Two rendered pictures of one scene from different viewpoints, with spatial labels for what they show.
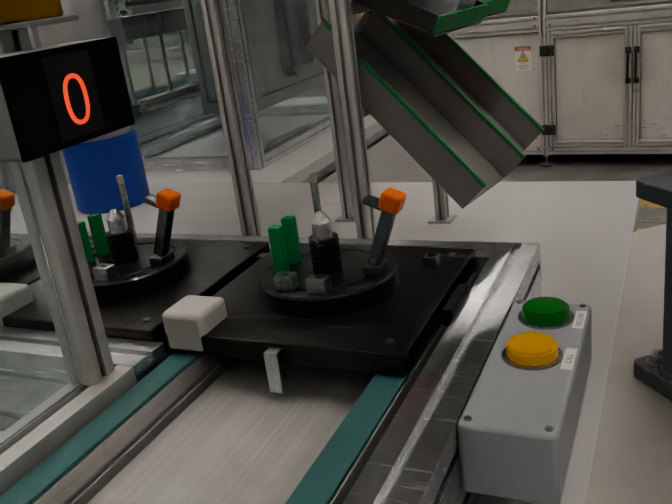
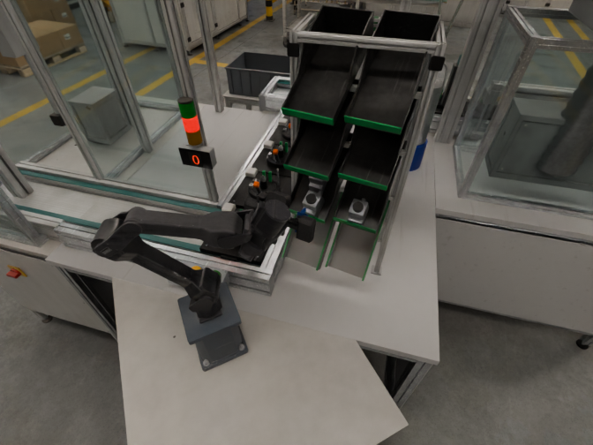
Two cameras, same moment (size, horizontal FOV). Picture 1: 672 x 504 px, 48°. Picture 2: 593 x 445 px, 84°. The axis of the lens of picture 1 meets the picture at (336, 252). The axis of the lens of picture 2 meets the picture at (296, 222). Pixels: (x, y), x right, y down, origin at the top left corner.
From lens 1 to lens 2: 1.31 m
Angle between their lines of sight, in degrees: 69
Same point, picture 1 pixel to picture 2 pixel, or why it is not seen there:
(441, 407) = (180, 256)
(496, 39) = not seen: outside the picture
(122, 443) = (199, 212)
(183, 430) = not seen: hidden behind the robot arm
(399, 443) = (170, 250)
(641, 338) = (255, 321)
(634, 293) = (289, 327)
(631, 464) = not seen: hidden behind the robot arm
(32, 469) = (188, 202)
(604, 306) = (280, 315)
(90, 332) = (213, 193)
